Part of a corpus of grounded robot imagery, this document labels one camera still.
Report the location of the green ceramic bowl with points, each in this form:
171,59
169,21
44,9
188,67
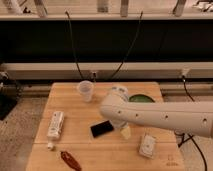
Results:
140,98

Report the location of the wall power outlet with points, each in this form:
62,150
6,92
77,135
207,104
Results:
93,75

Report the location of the small white cap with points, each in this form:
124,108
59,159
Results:
50,145

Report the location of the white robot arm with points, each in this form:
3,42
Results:
189,117

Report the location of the white rectangular box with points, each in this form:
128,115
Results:
55,125

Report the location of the white square packet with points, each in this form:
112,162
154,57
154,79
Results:
147,145

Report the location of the clear plastic cup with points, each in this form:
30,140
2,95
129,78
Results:
85,89

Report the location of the black object at left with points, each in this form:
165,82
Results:
7,103

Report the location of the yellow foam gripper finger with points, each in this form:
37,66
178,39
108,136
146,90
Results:
126,132

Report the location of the black rectangular eraser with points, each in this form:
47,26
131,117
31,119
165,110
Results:
101,128

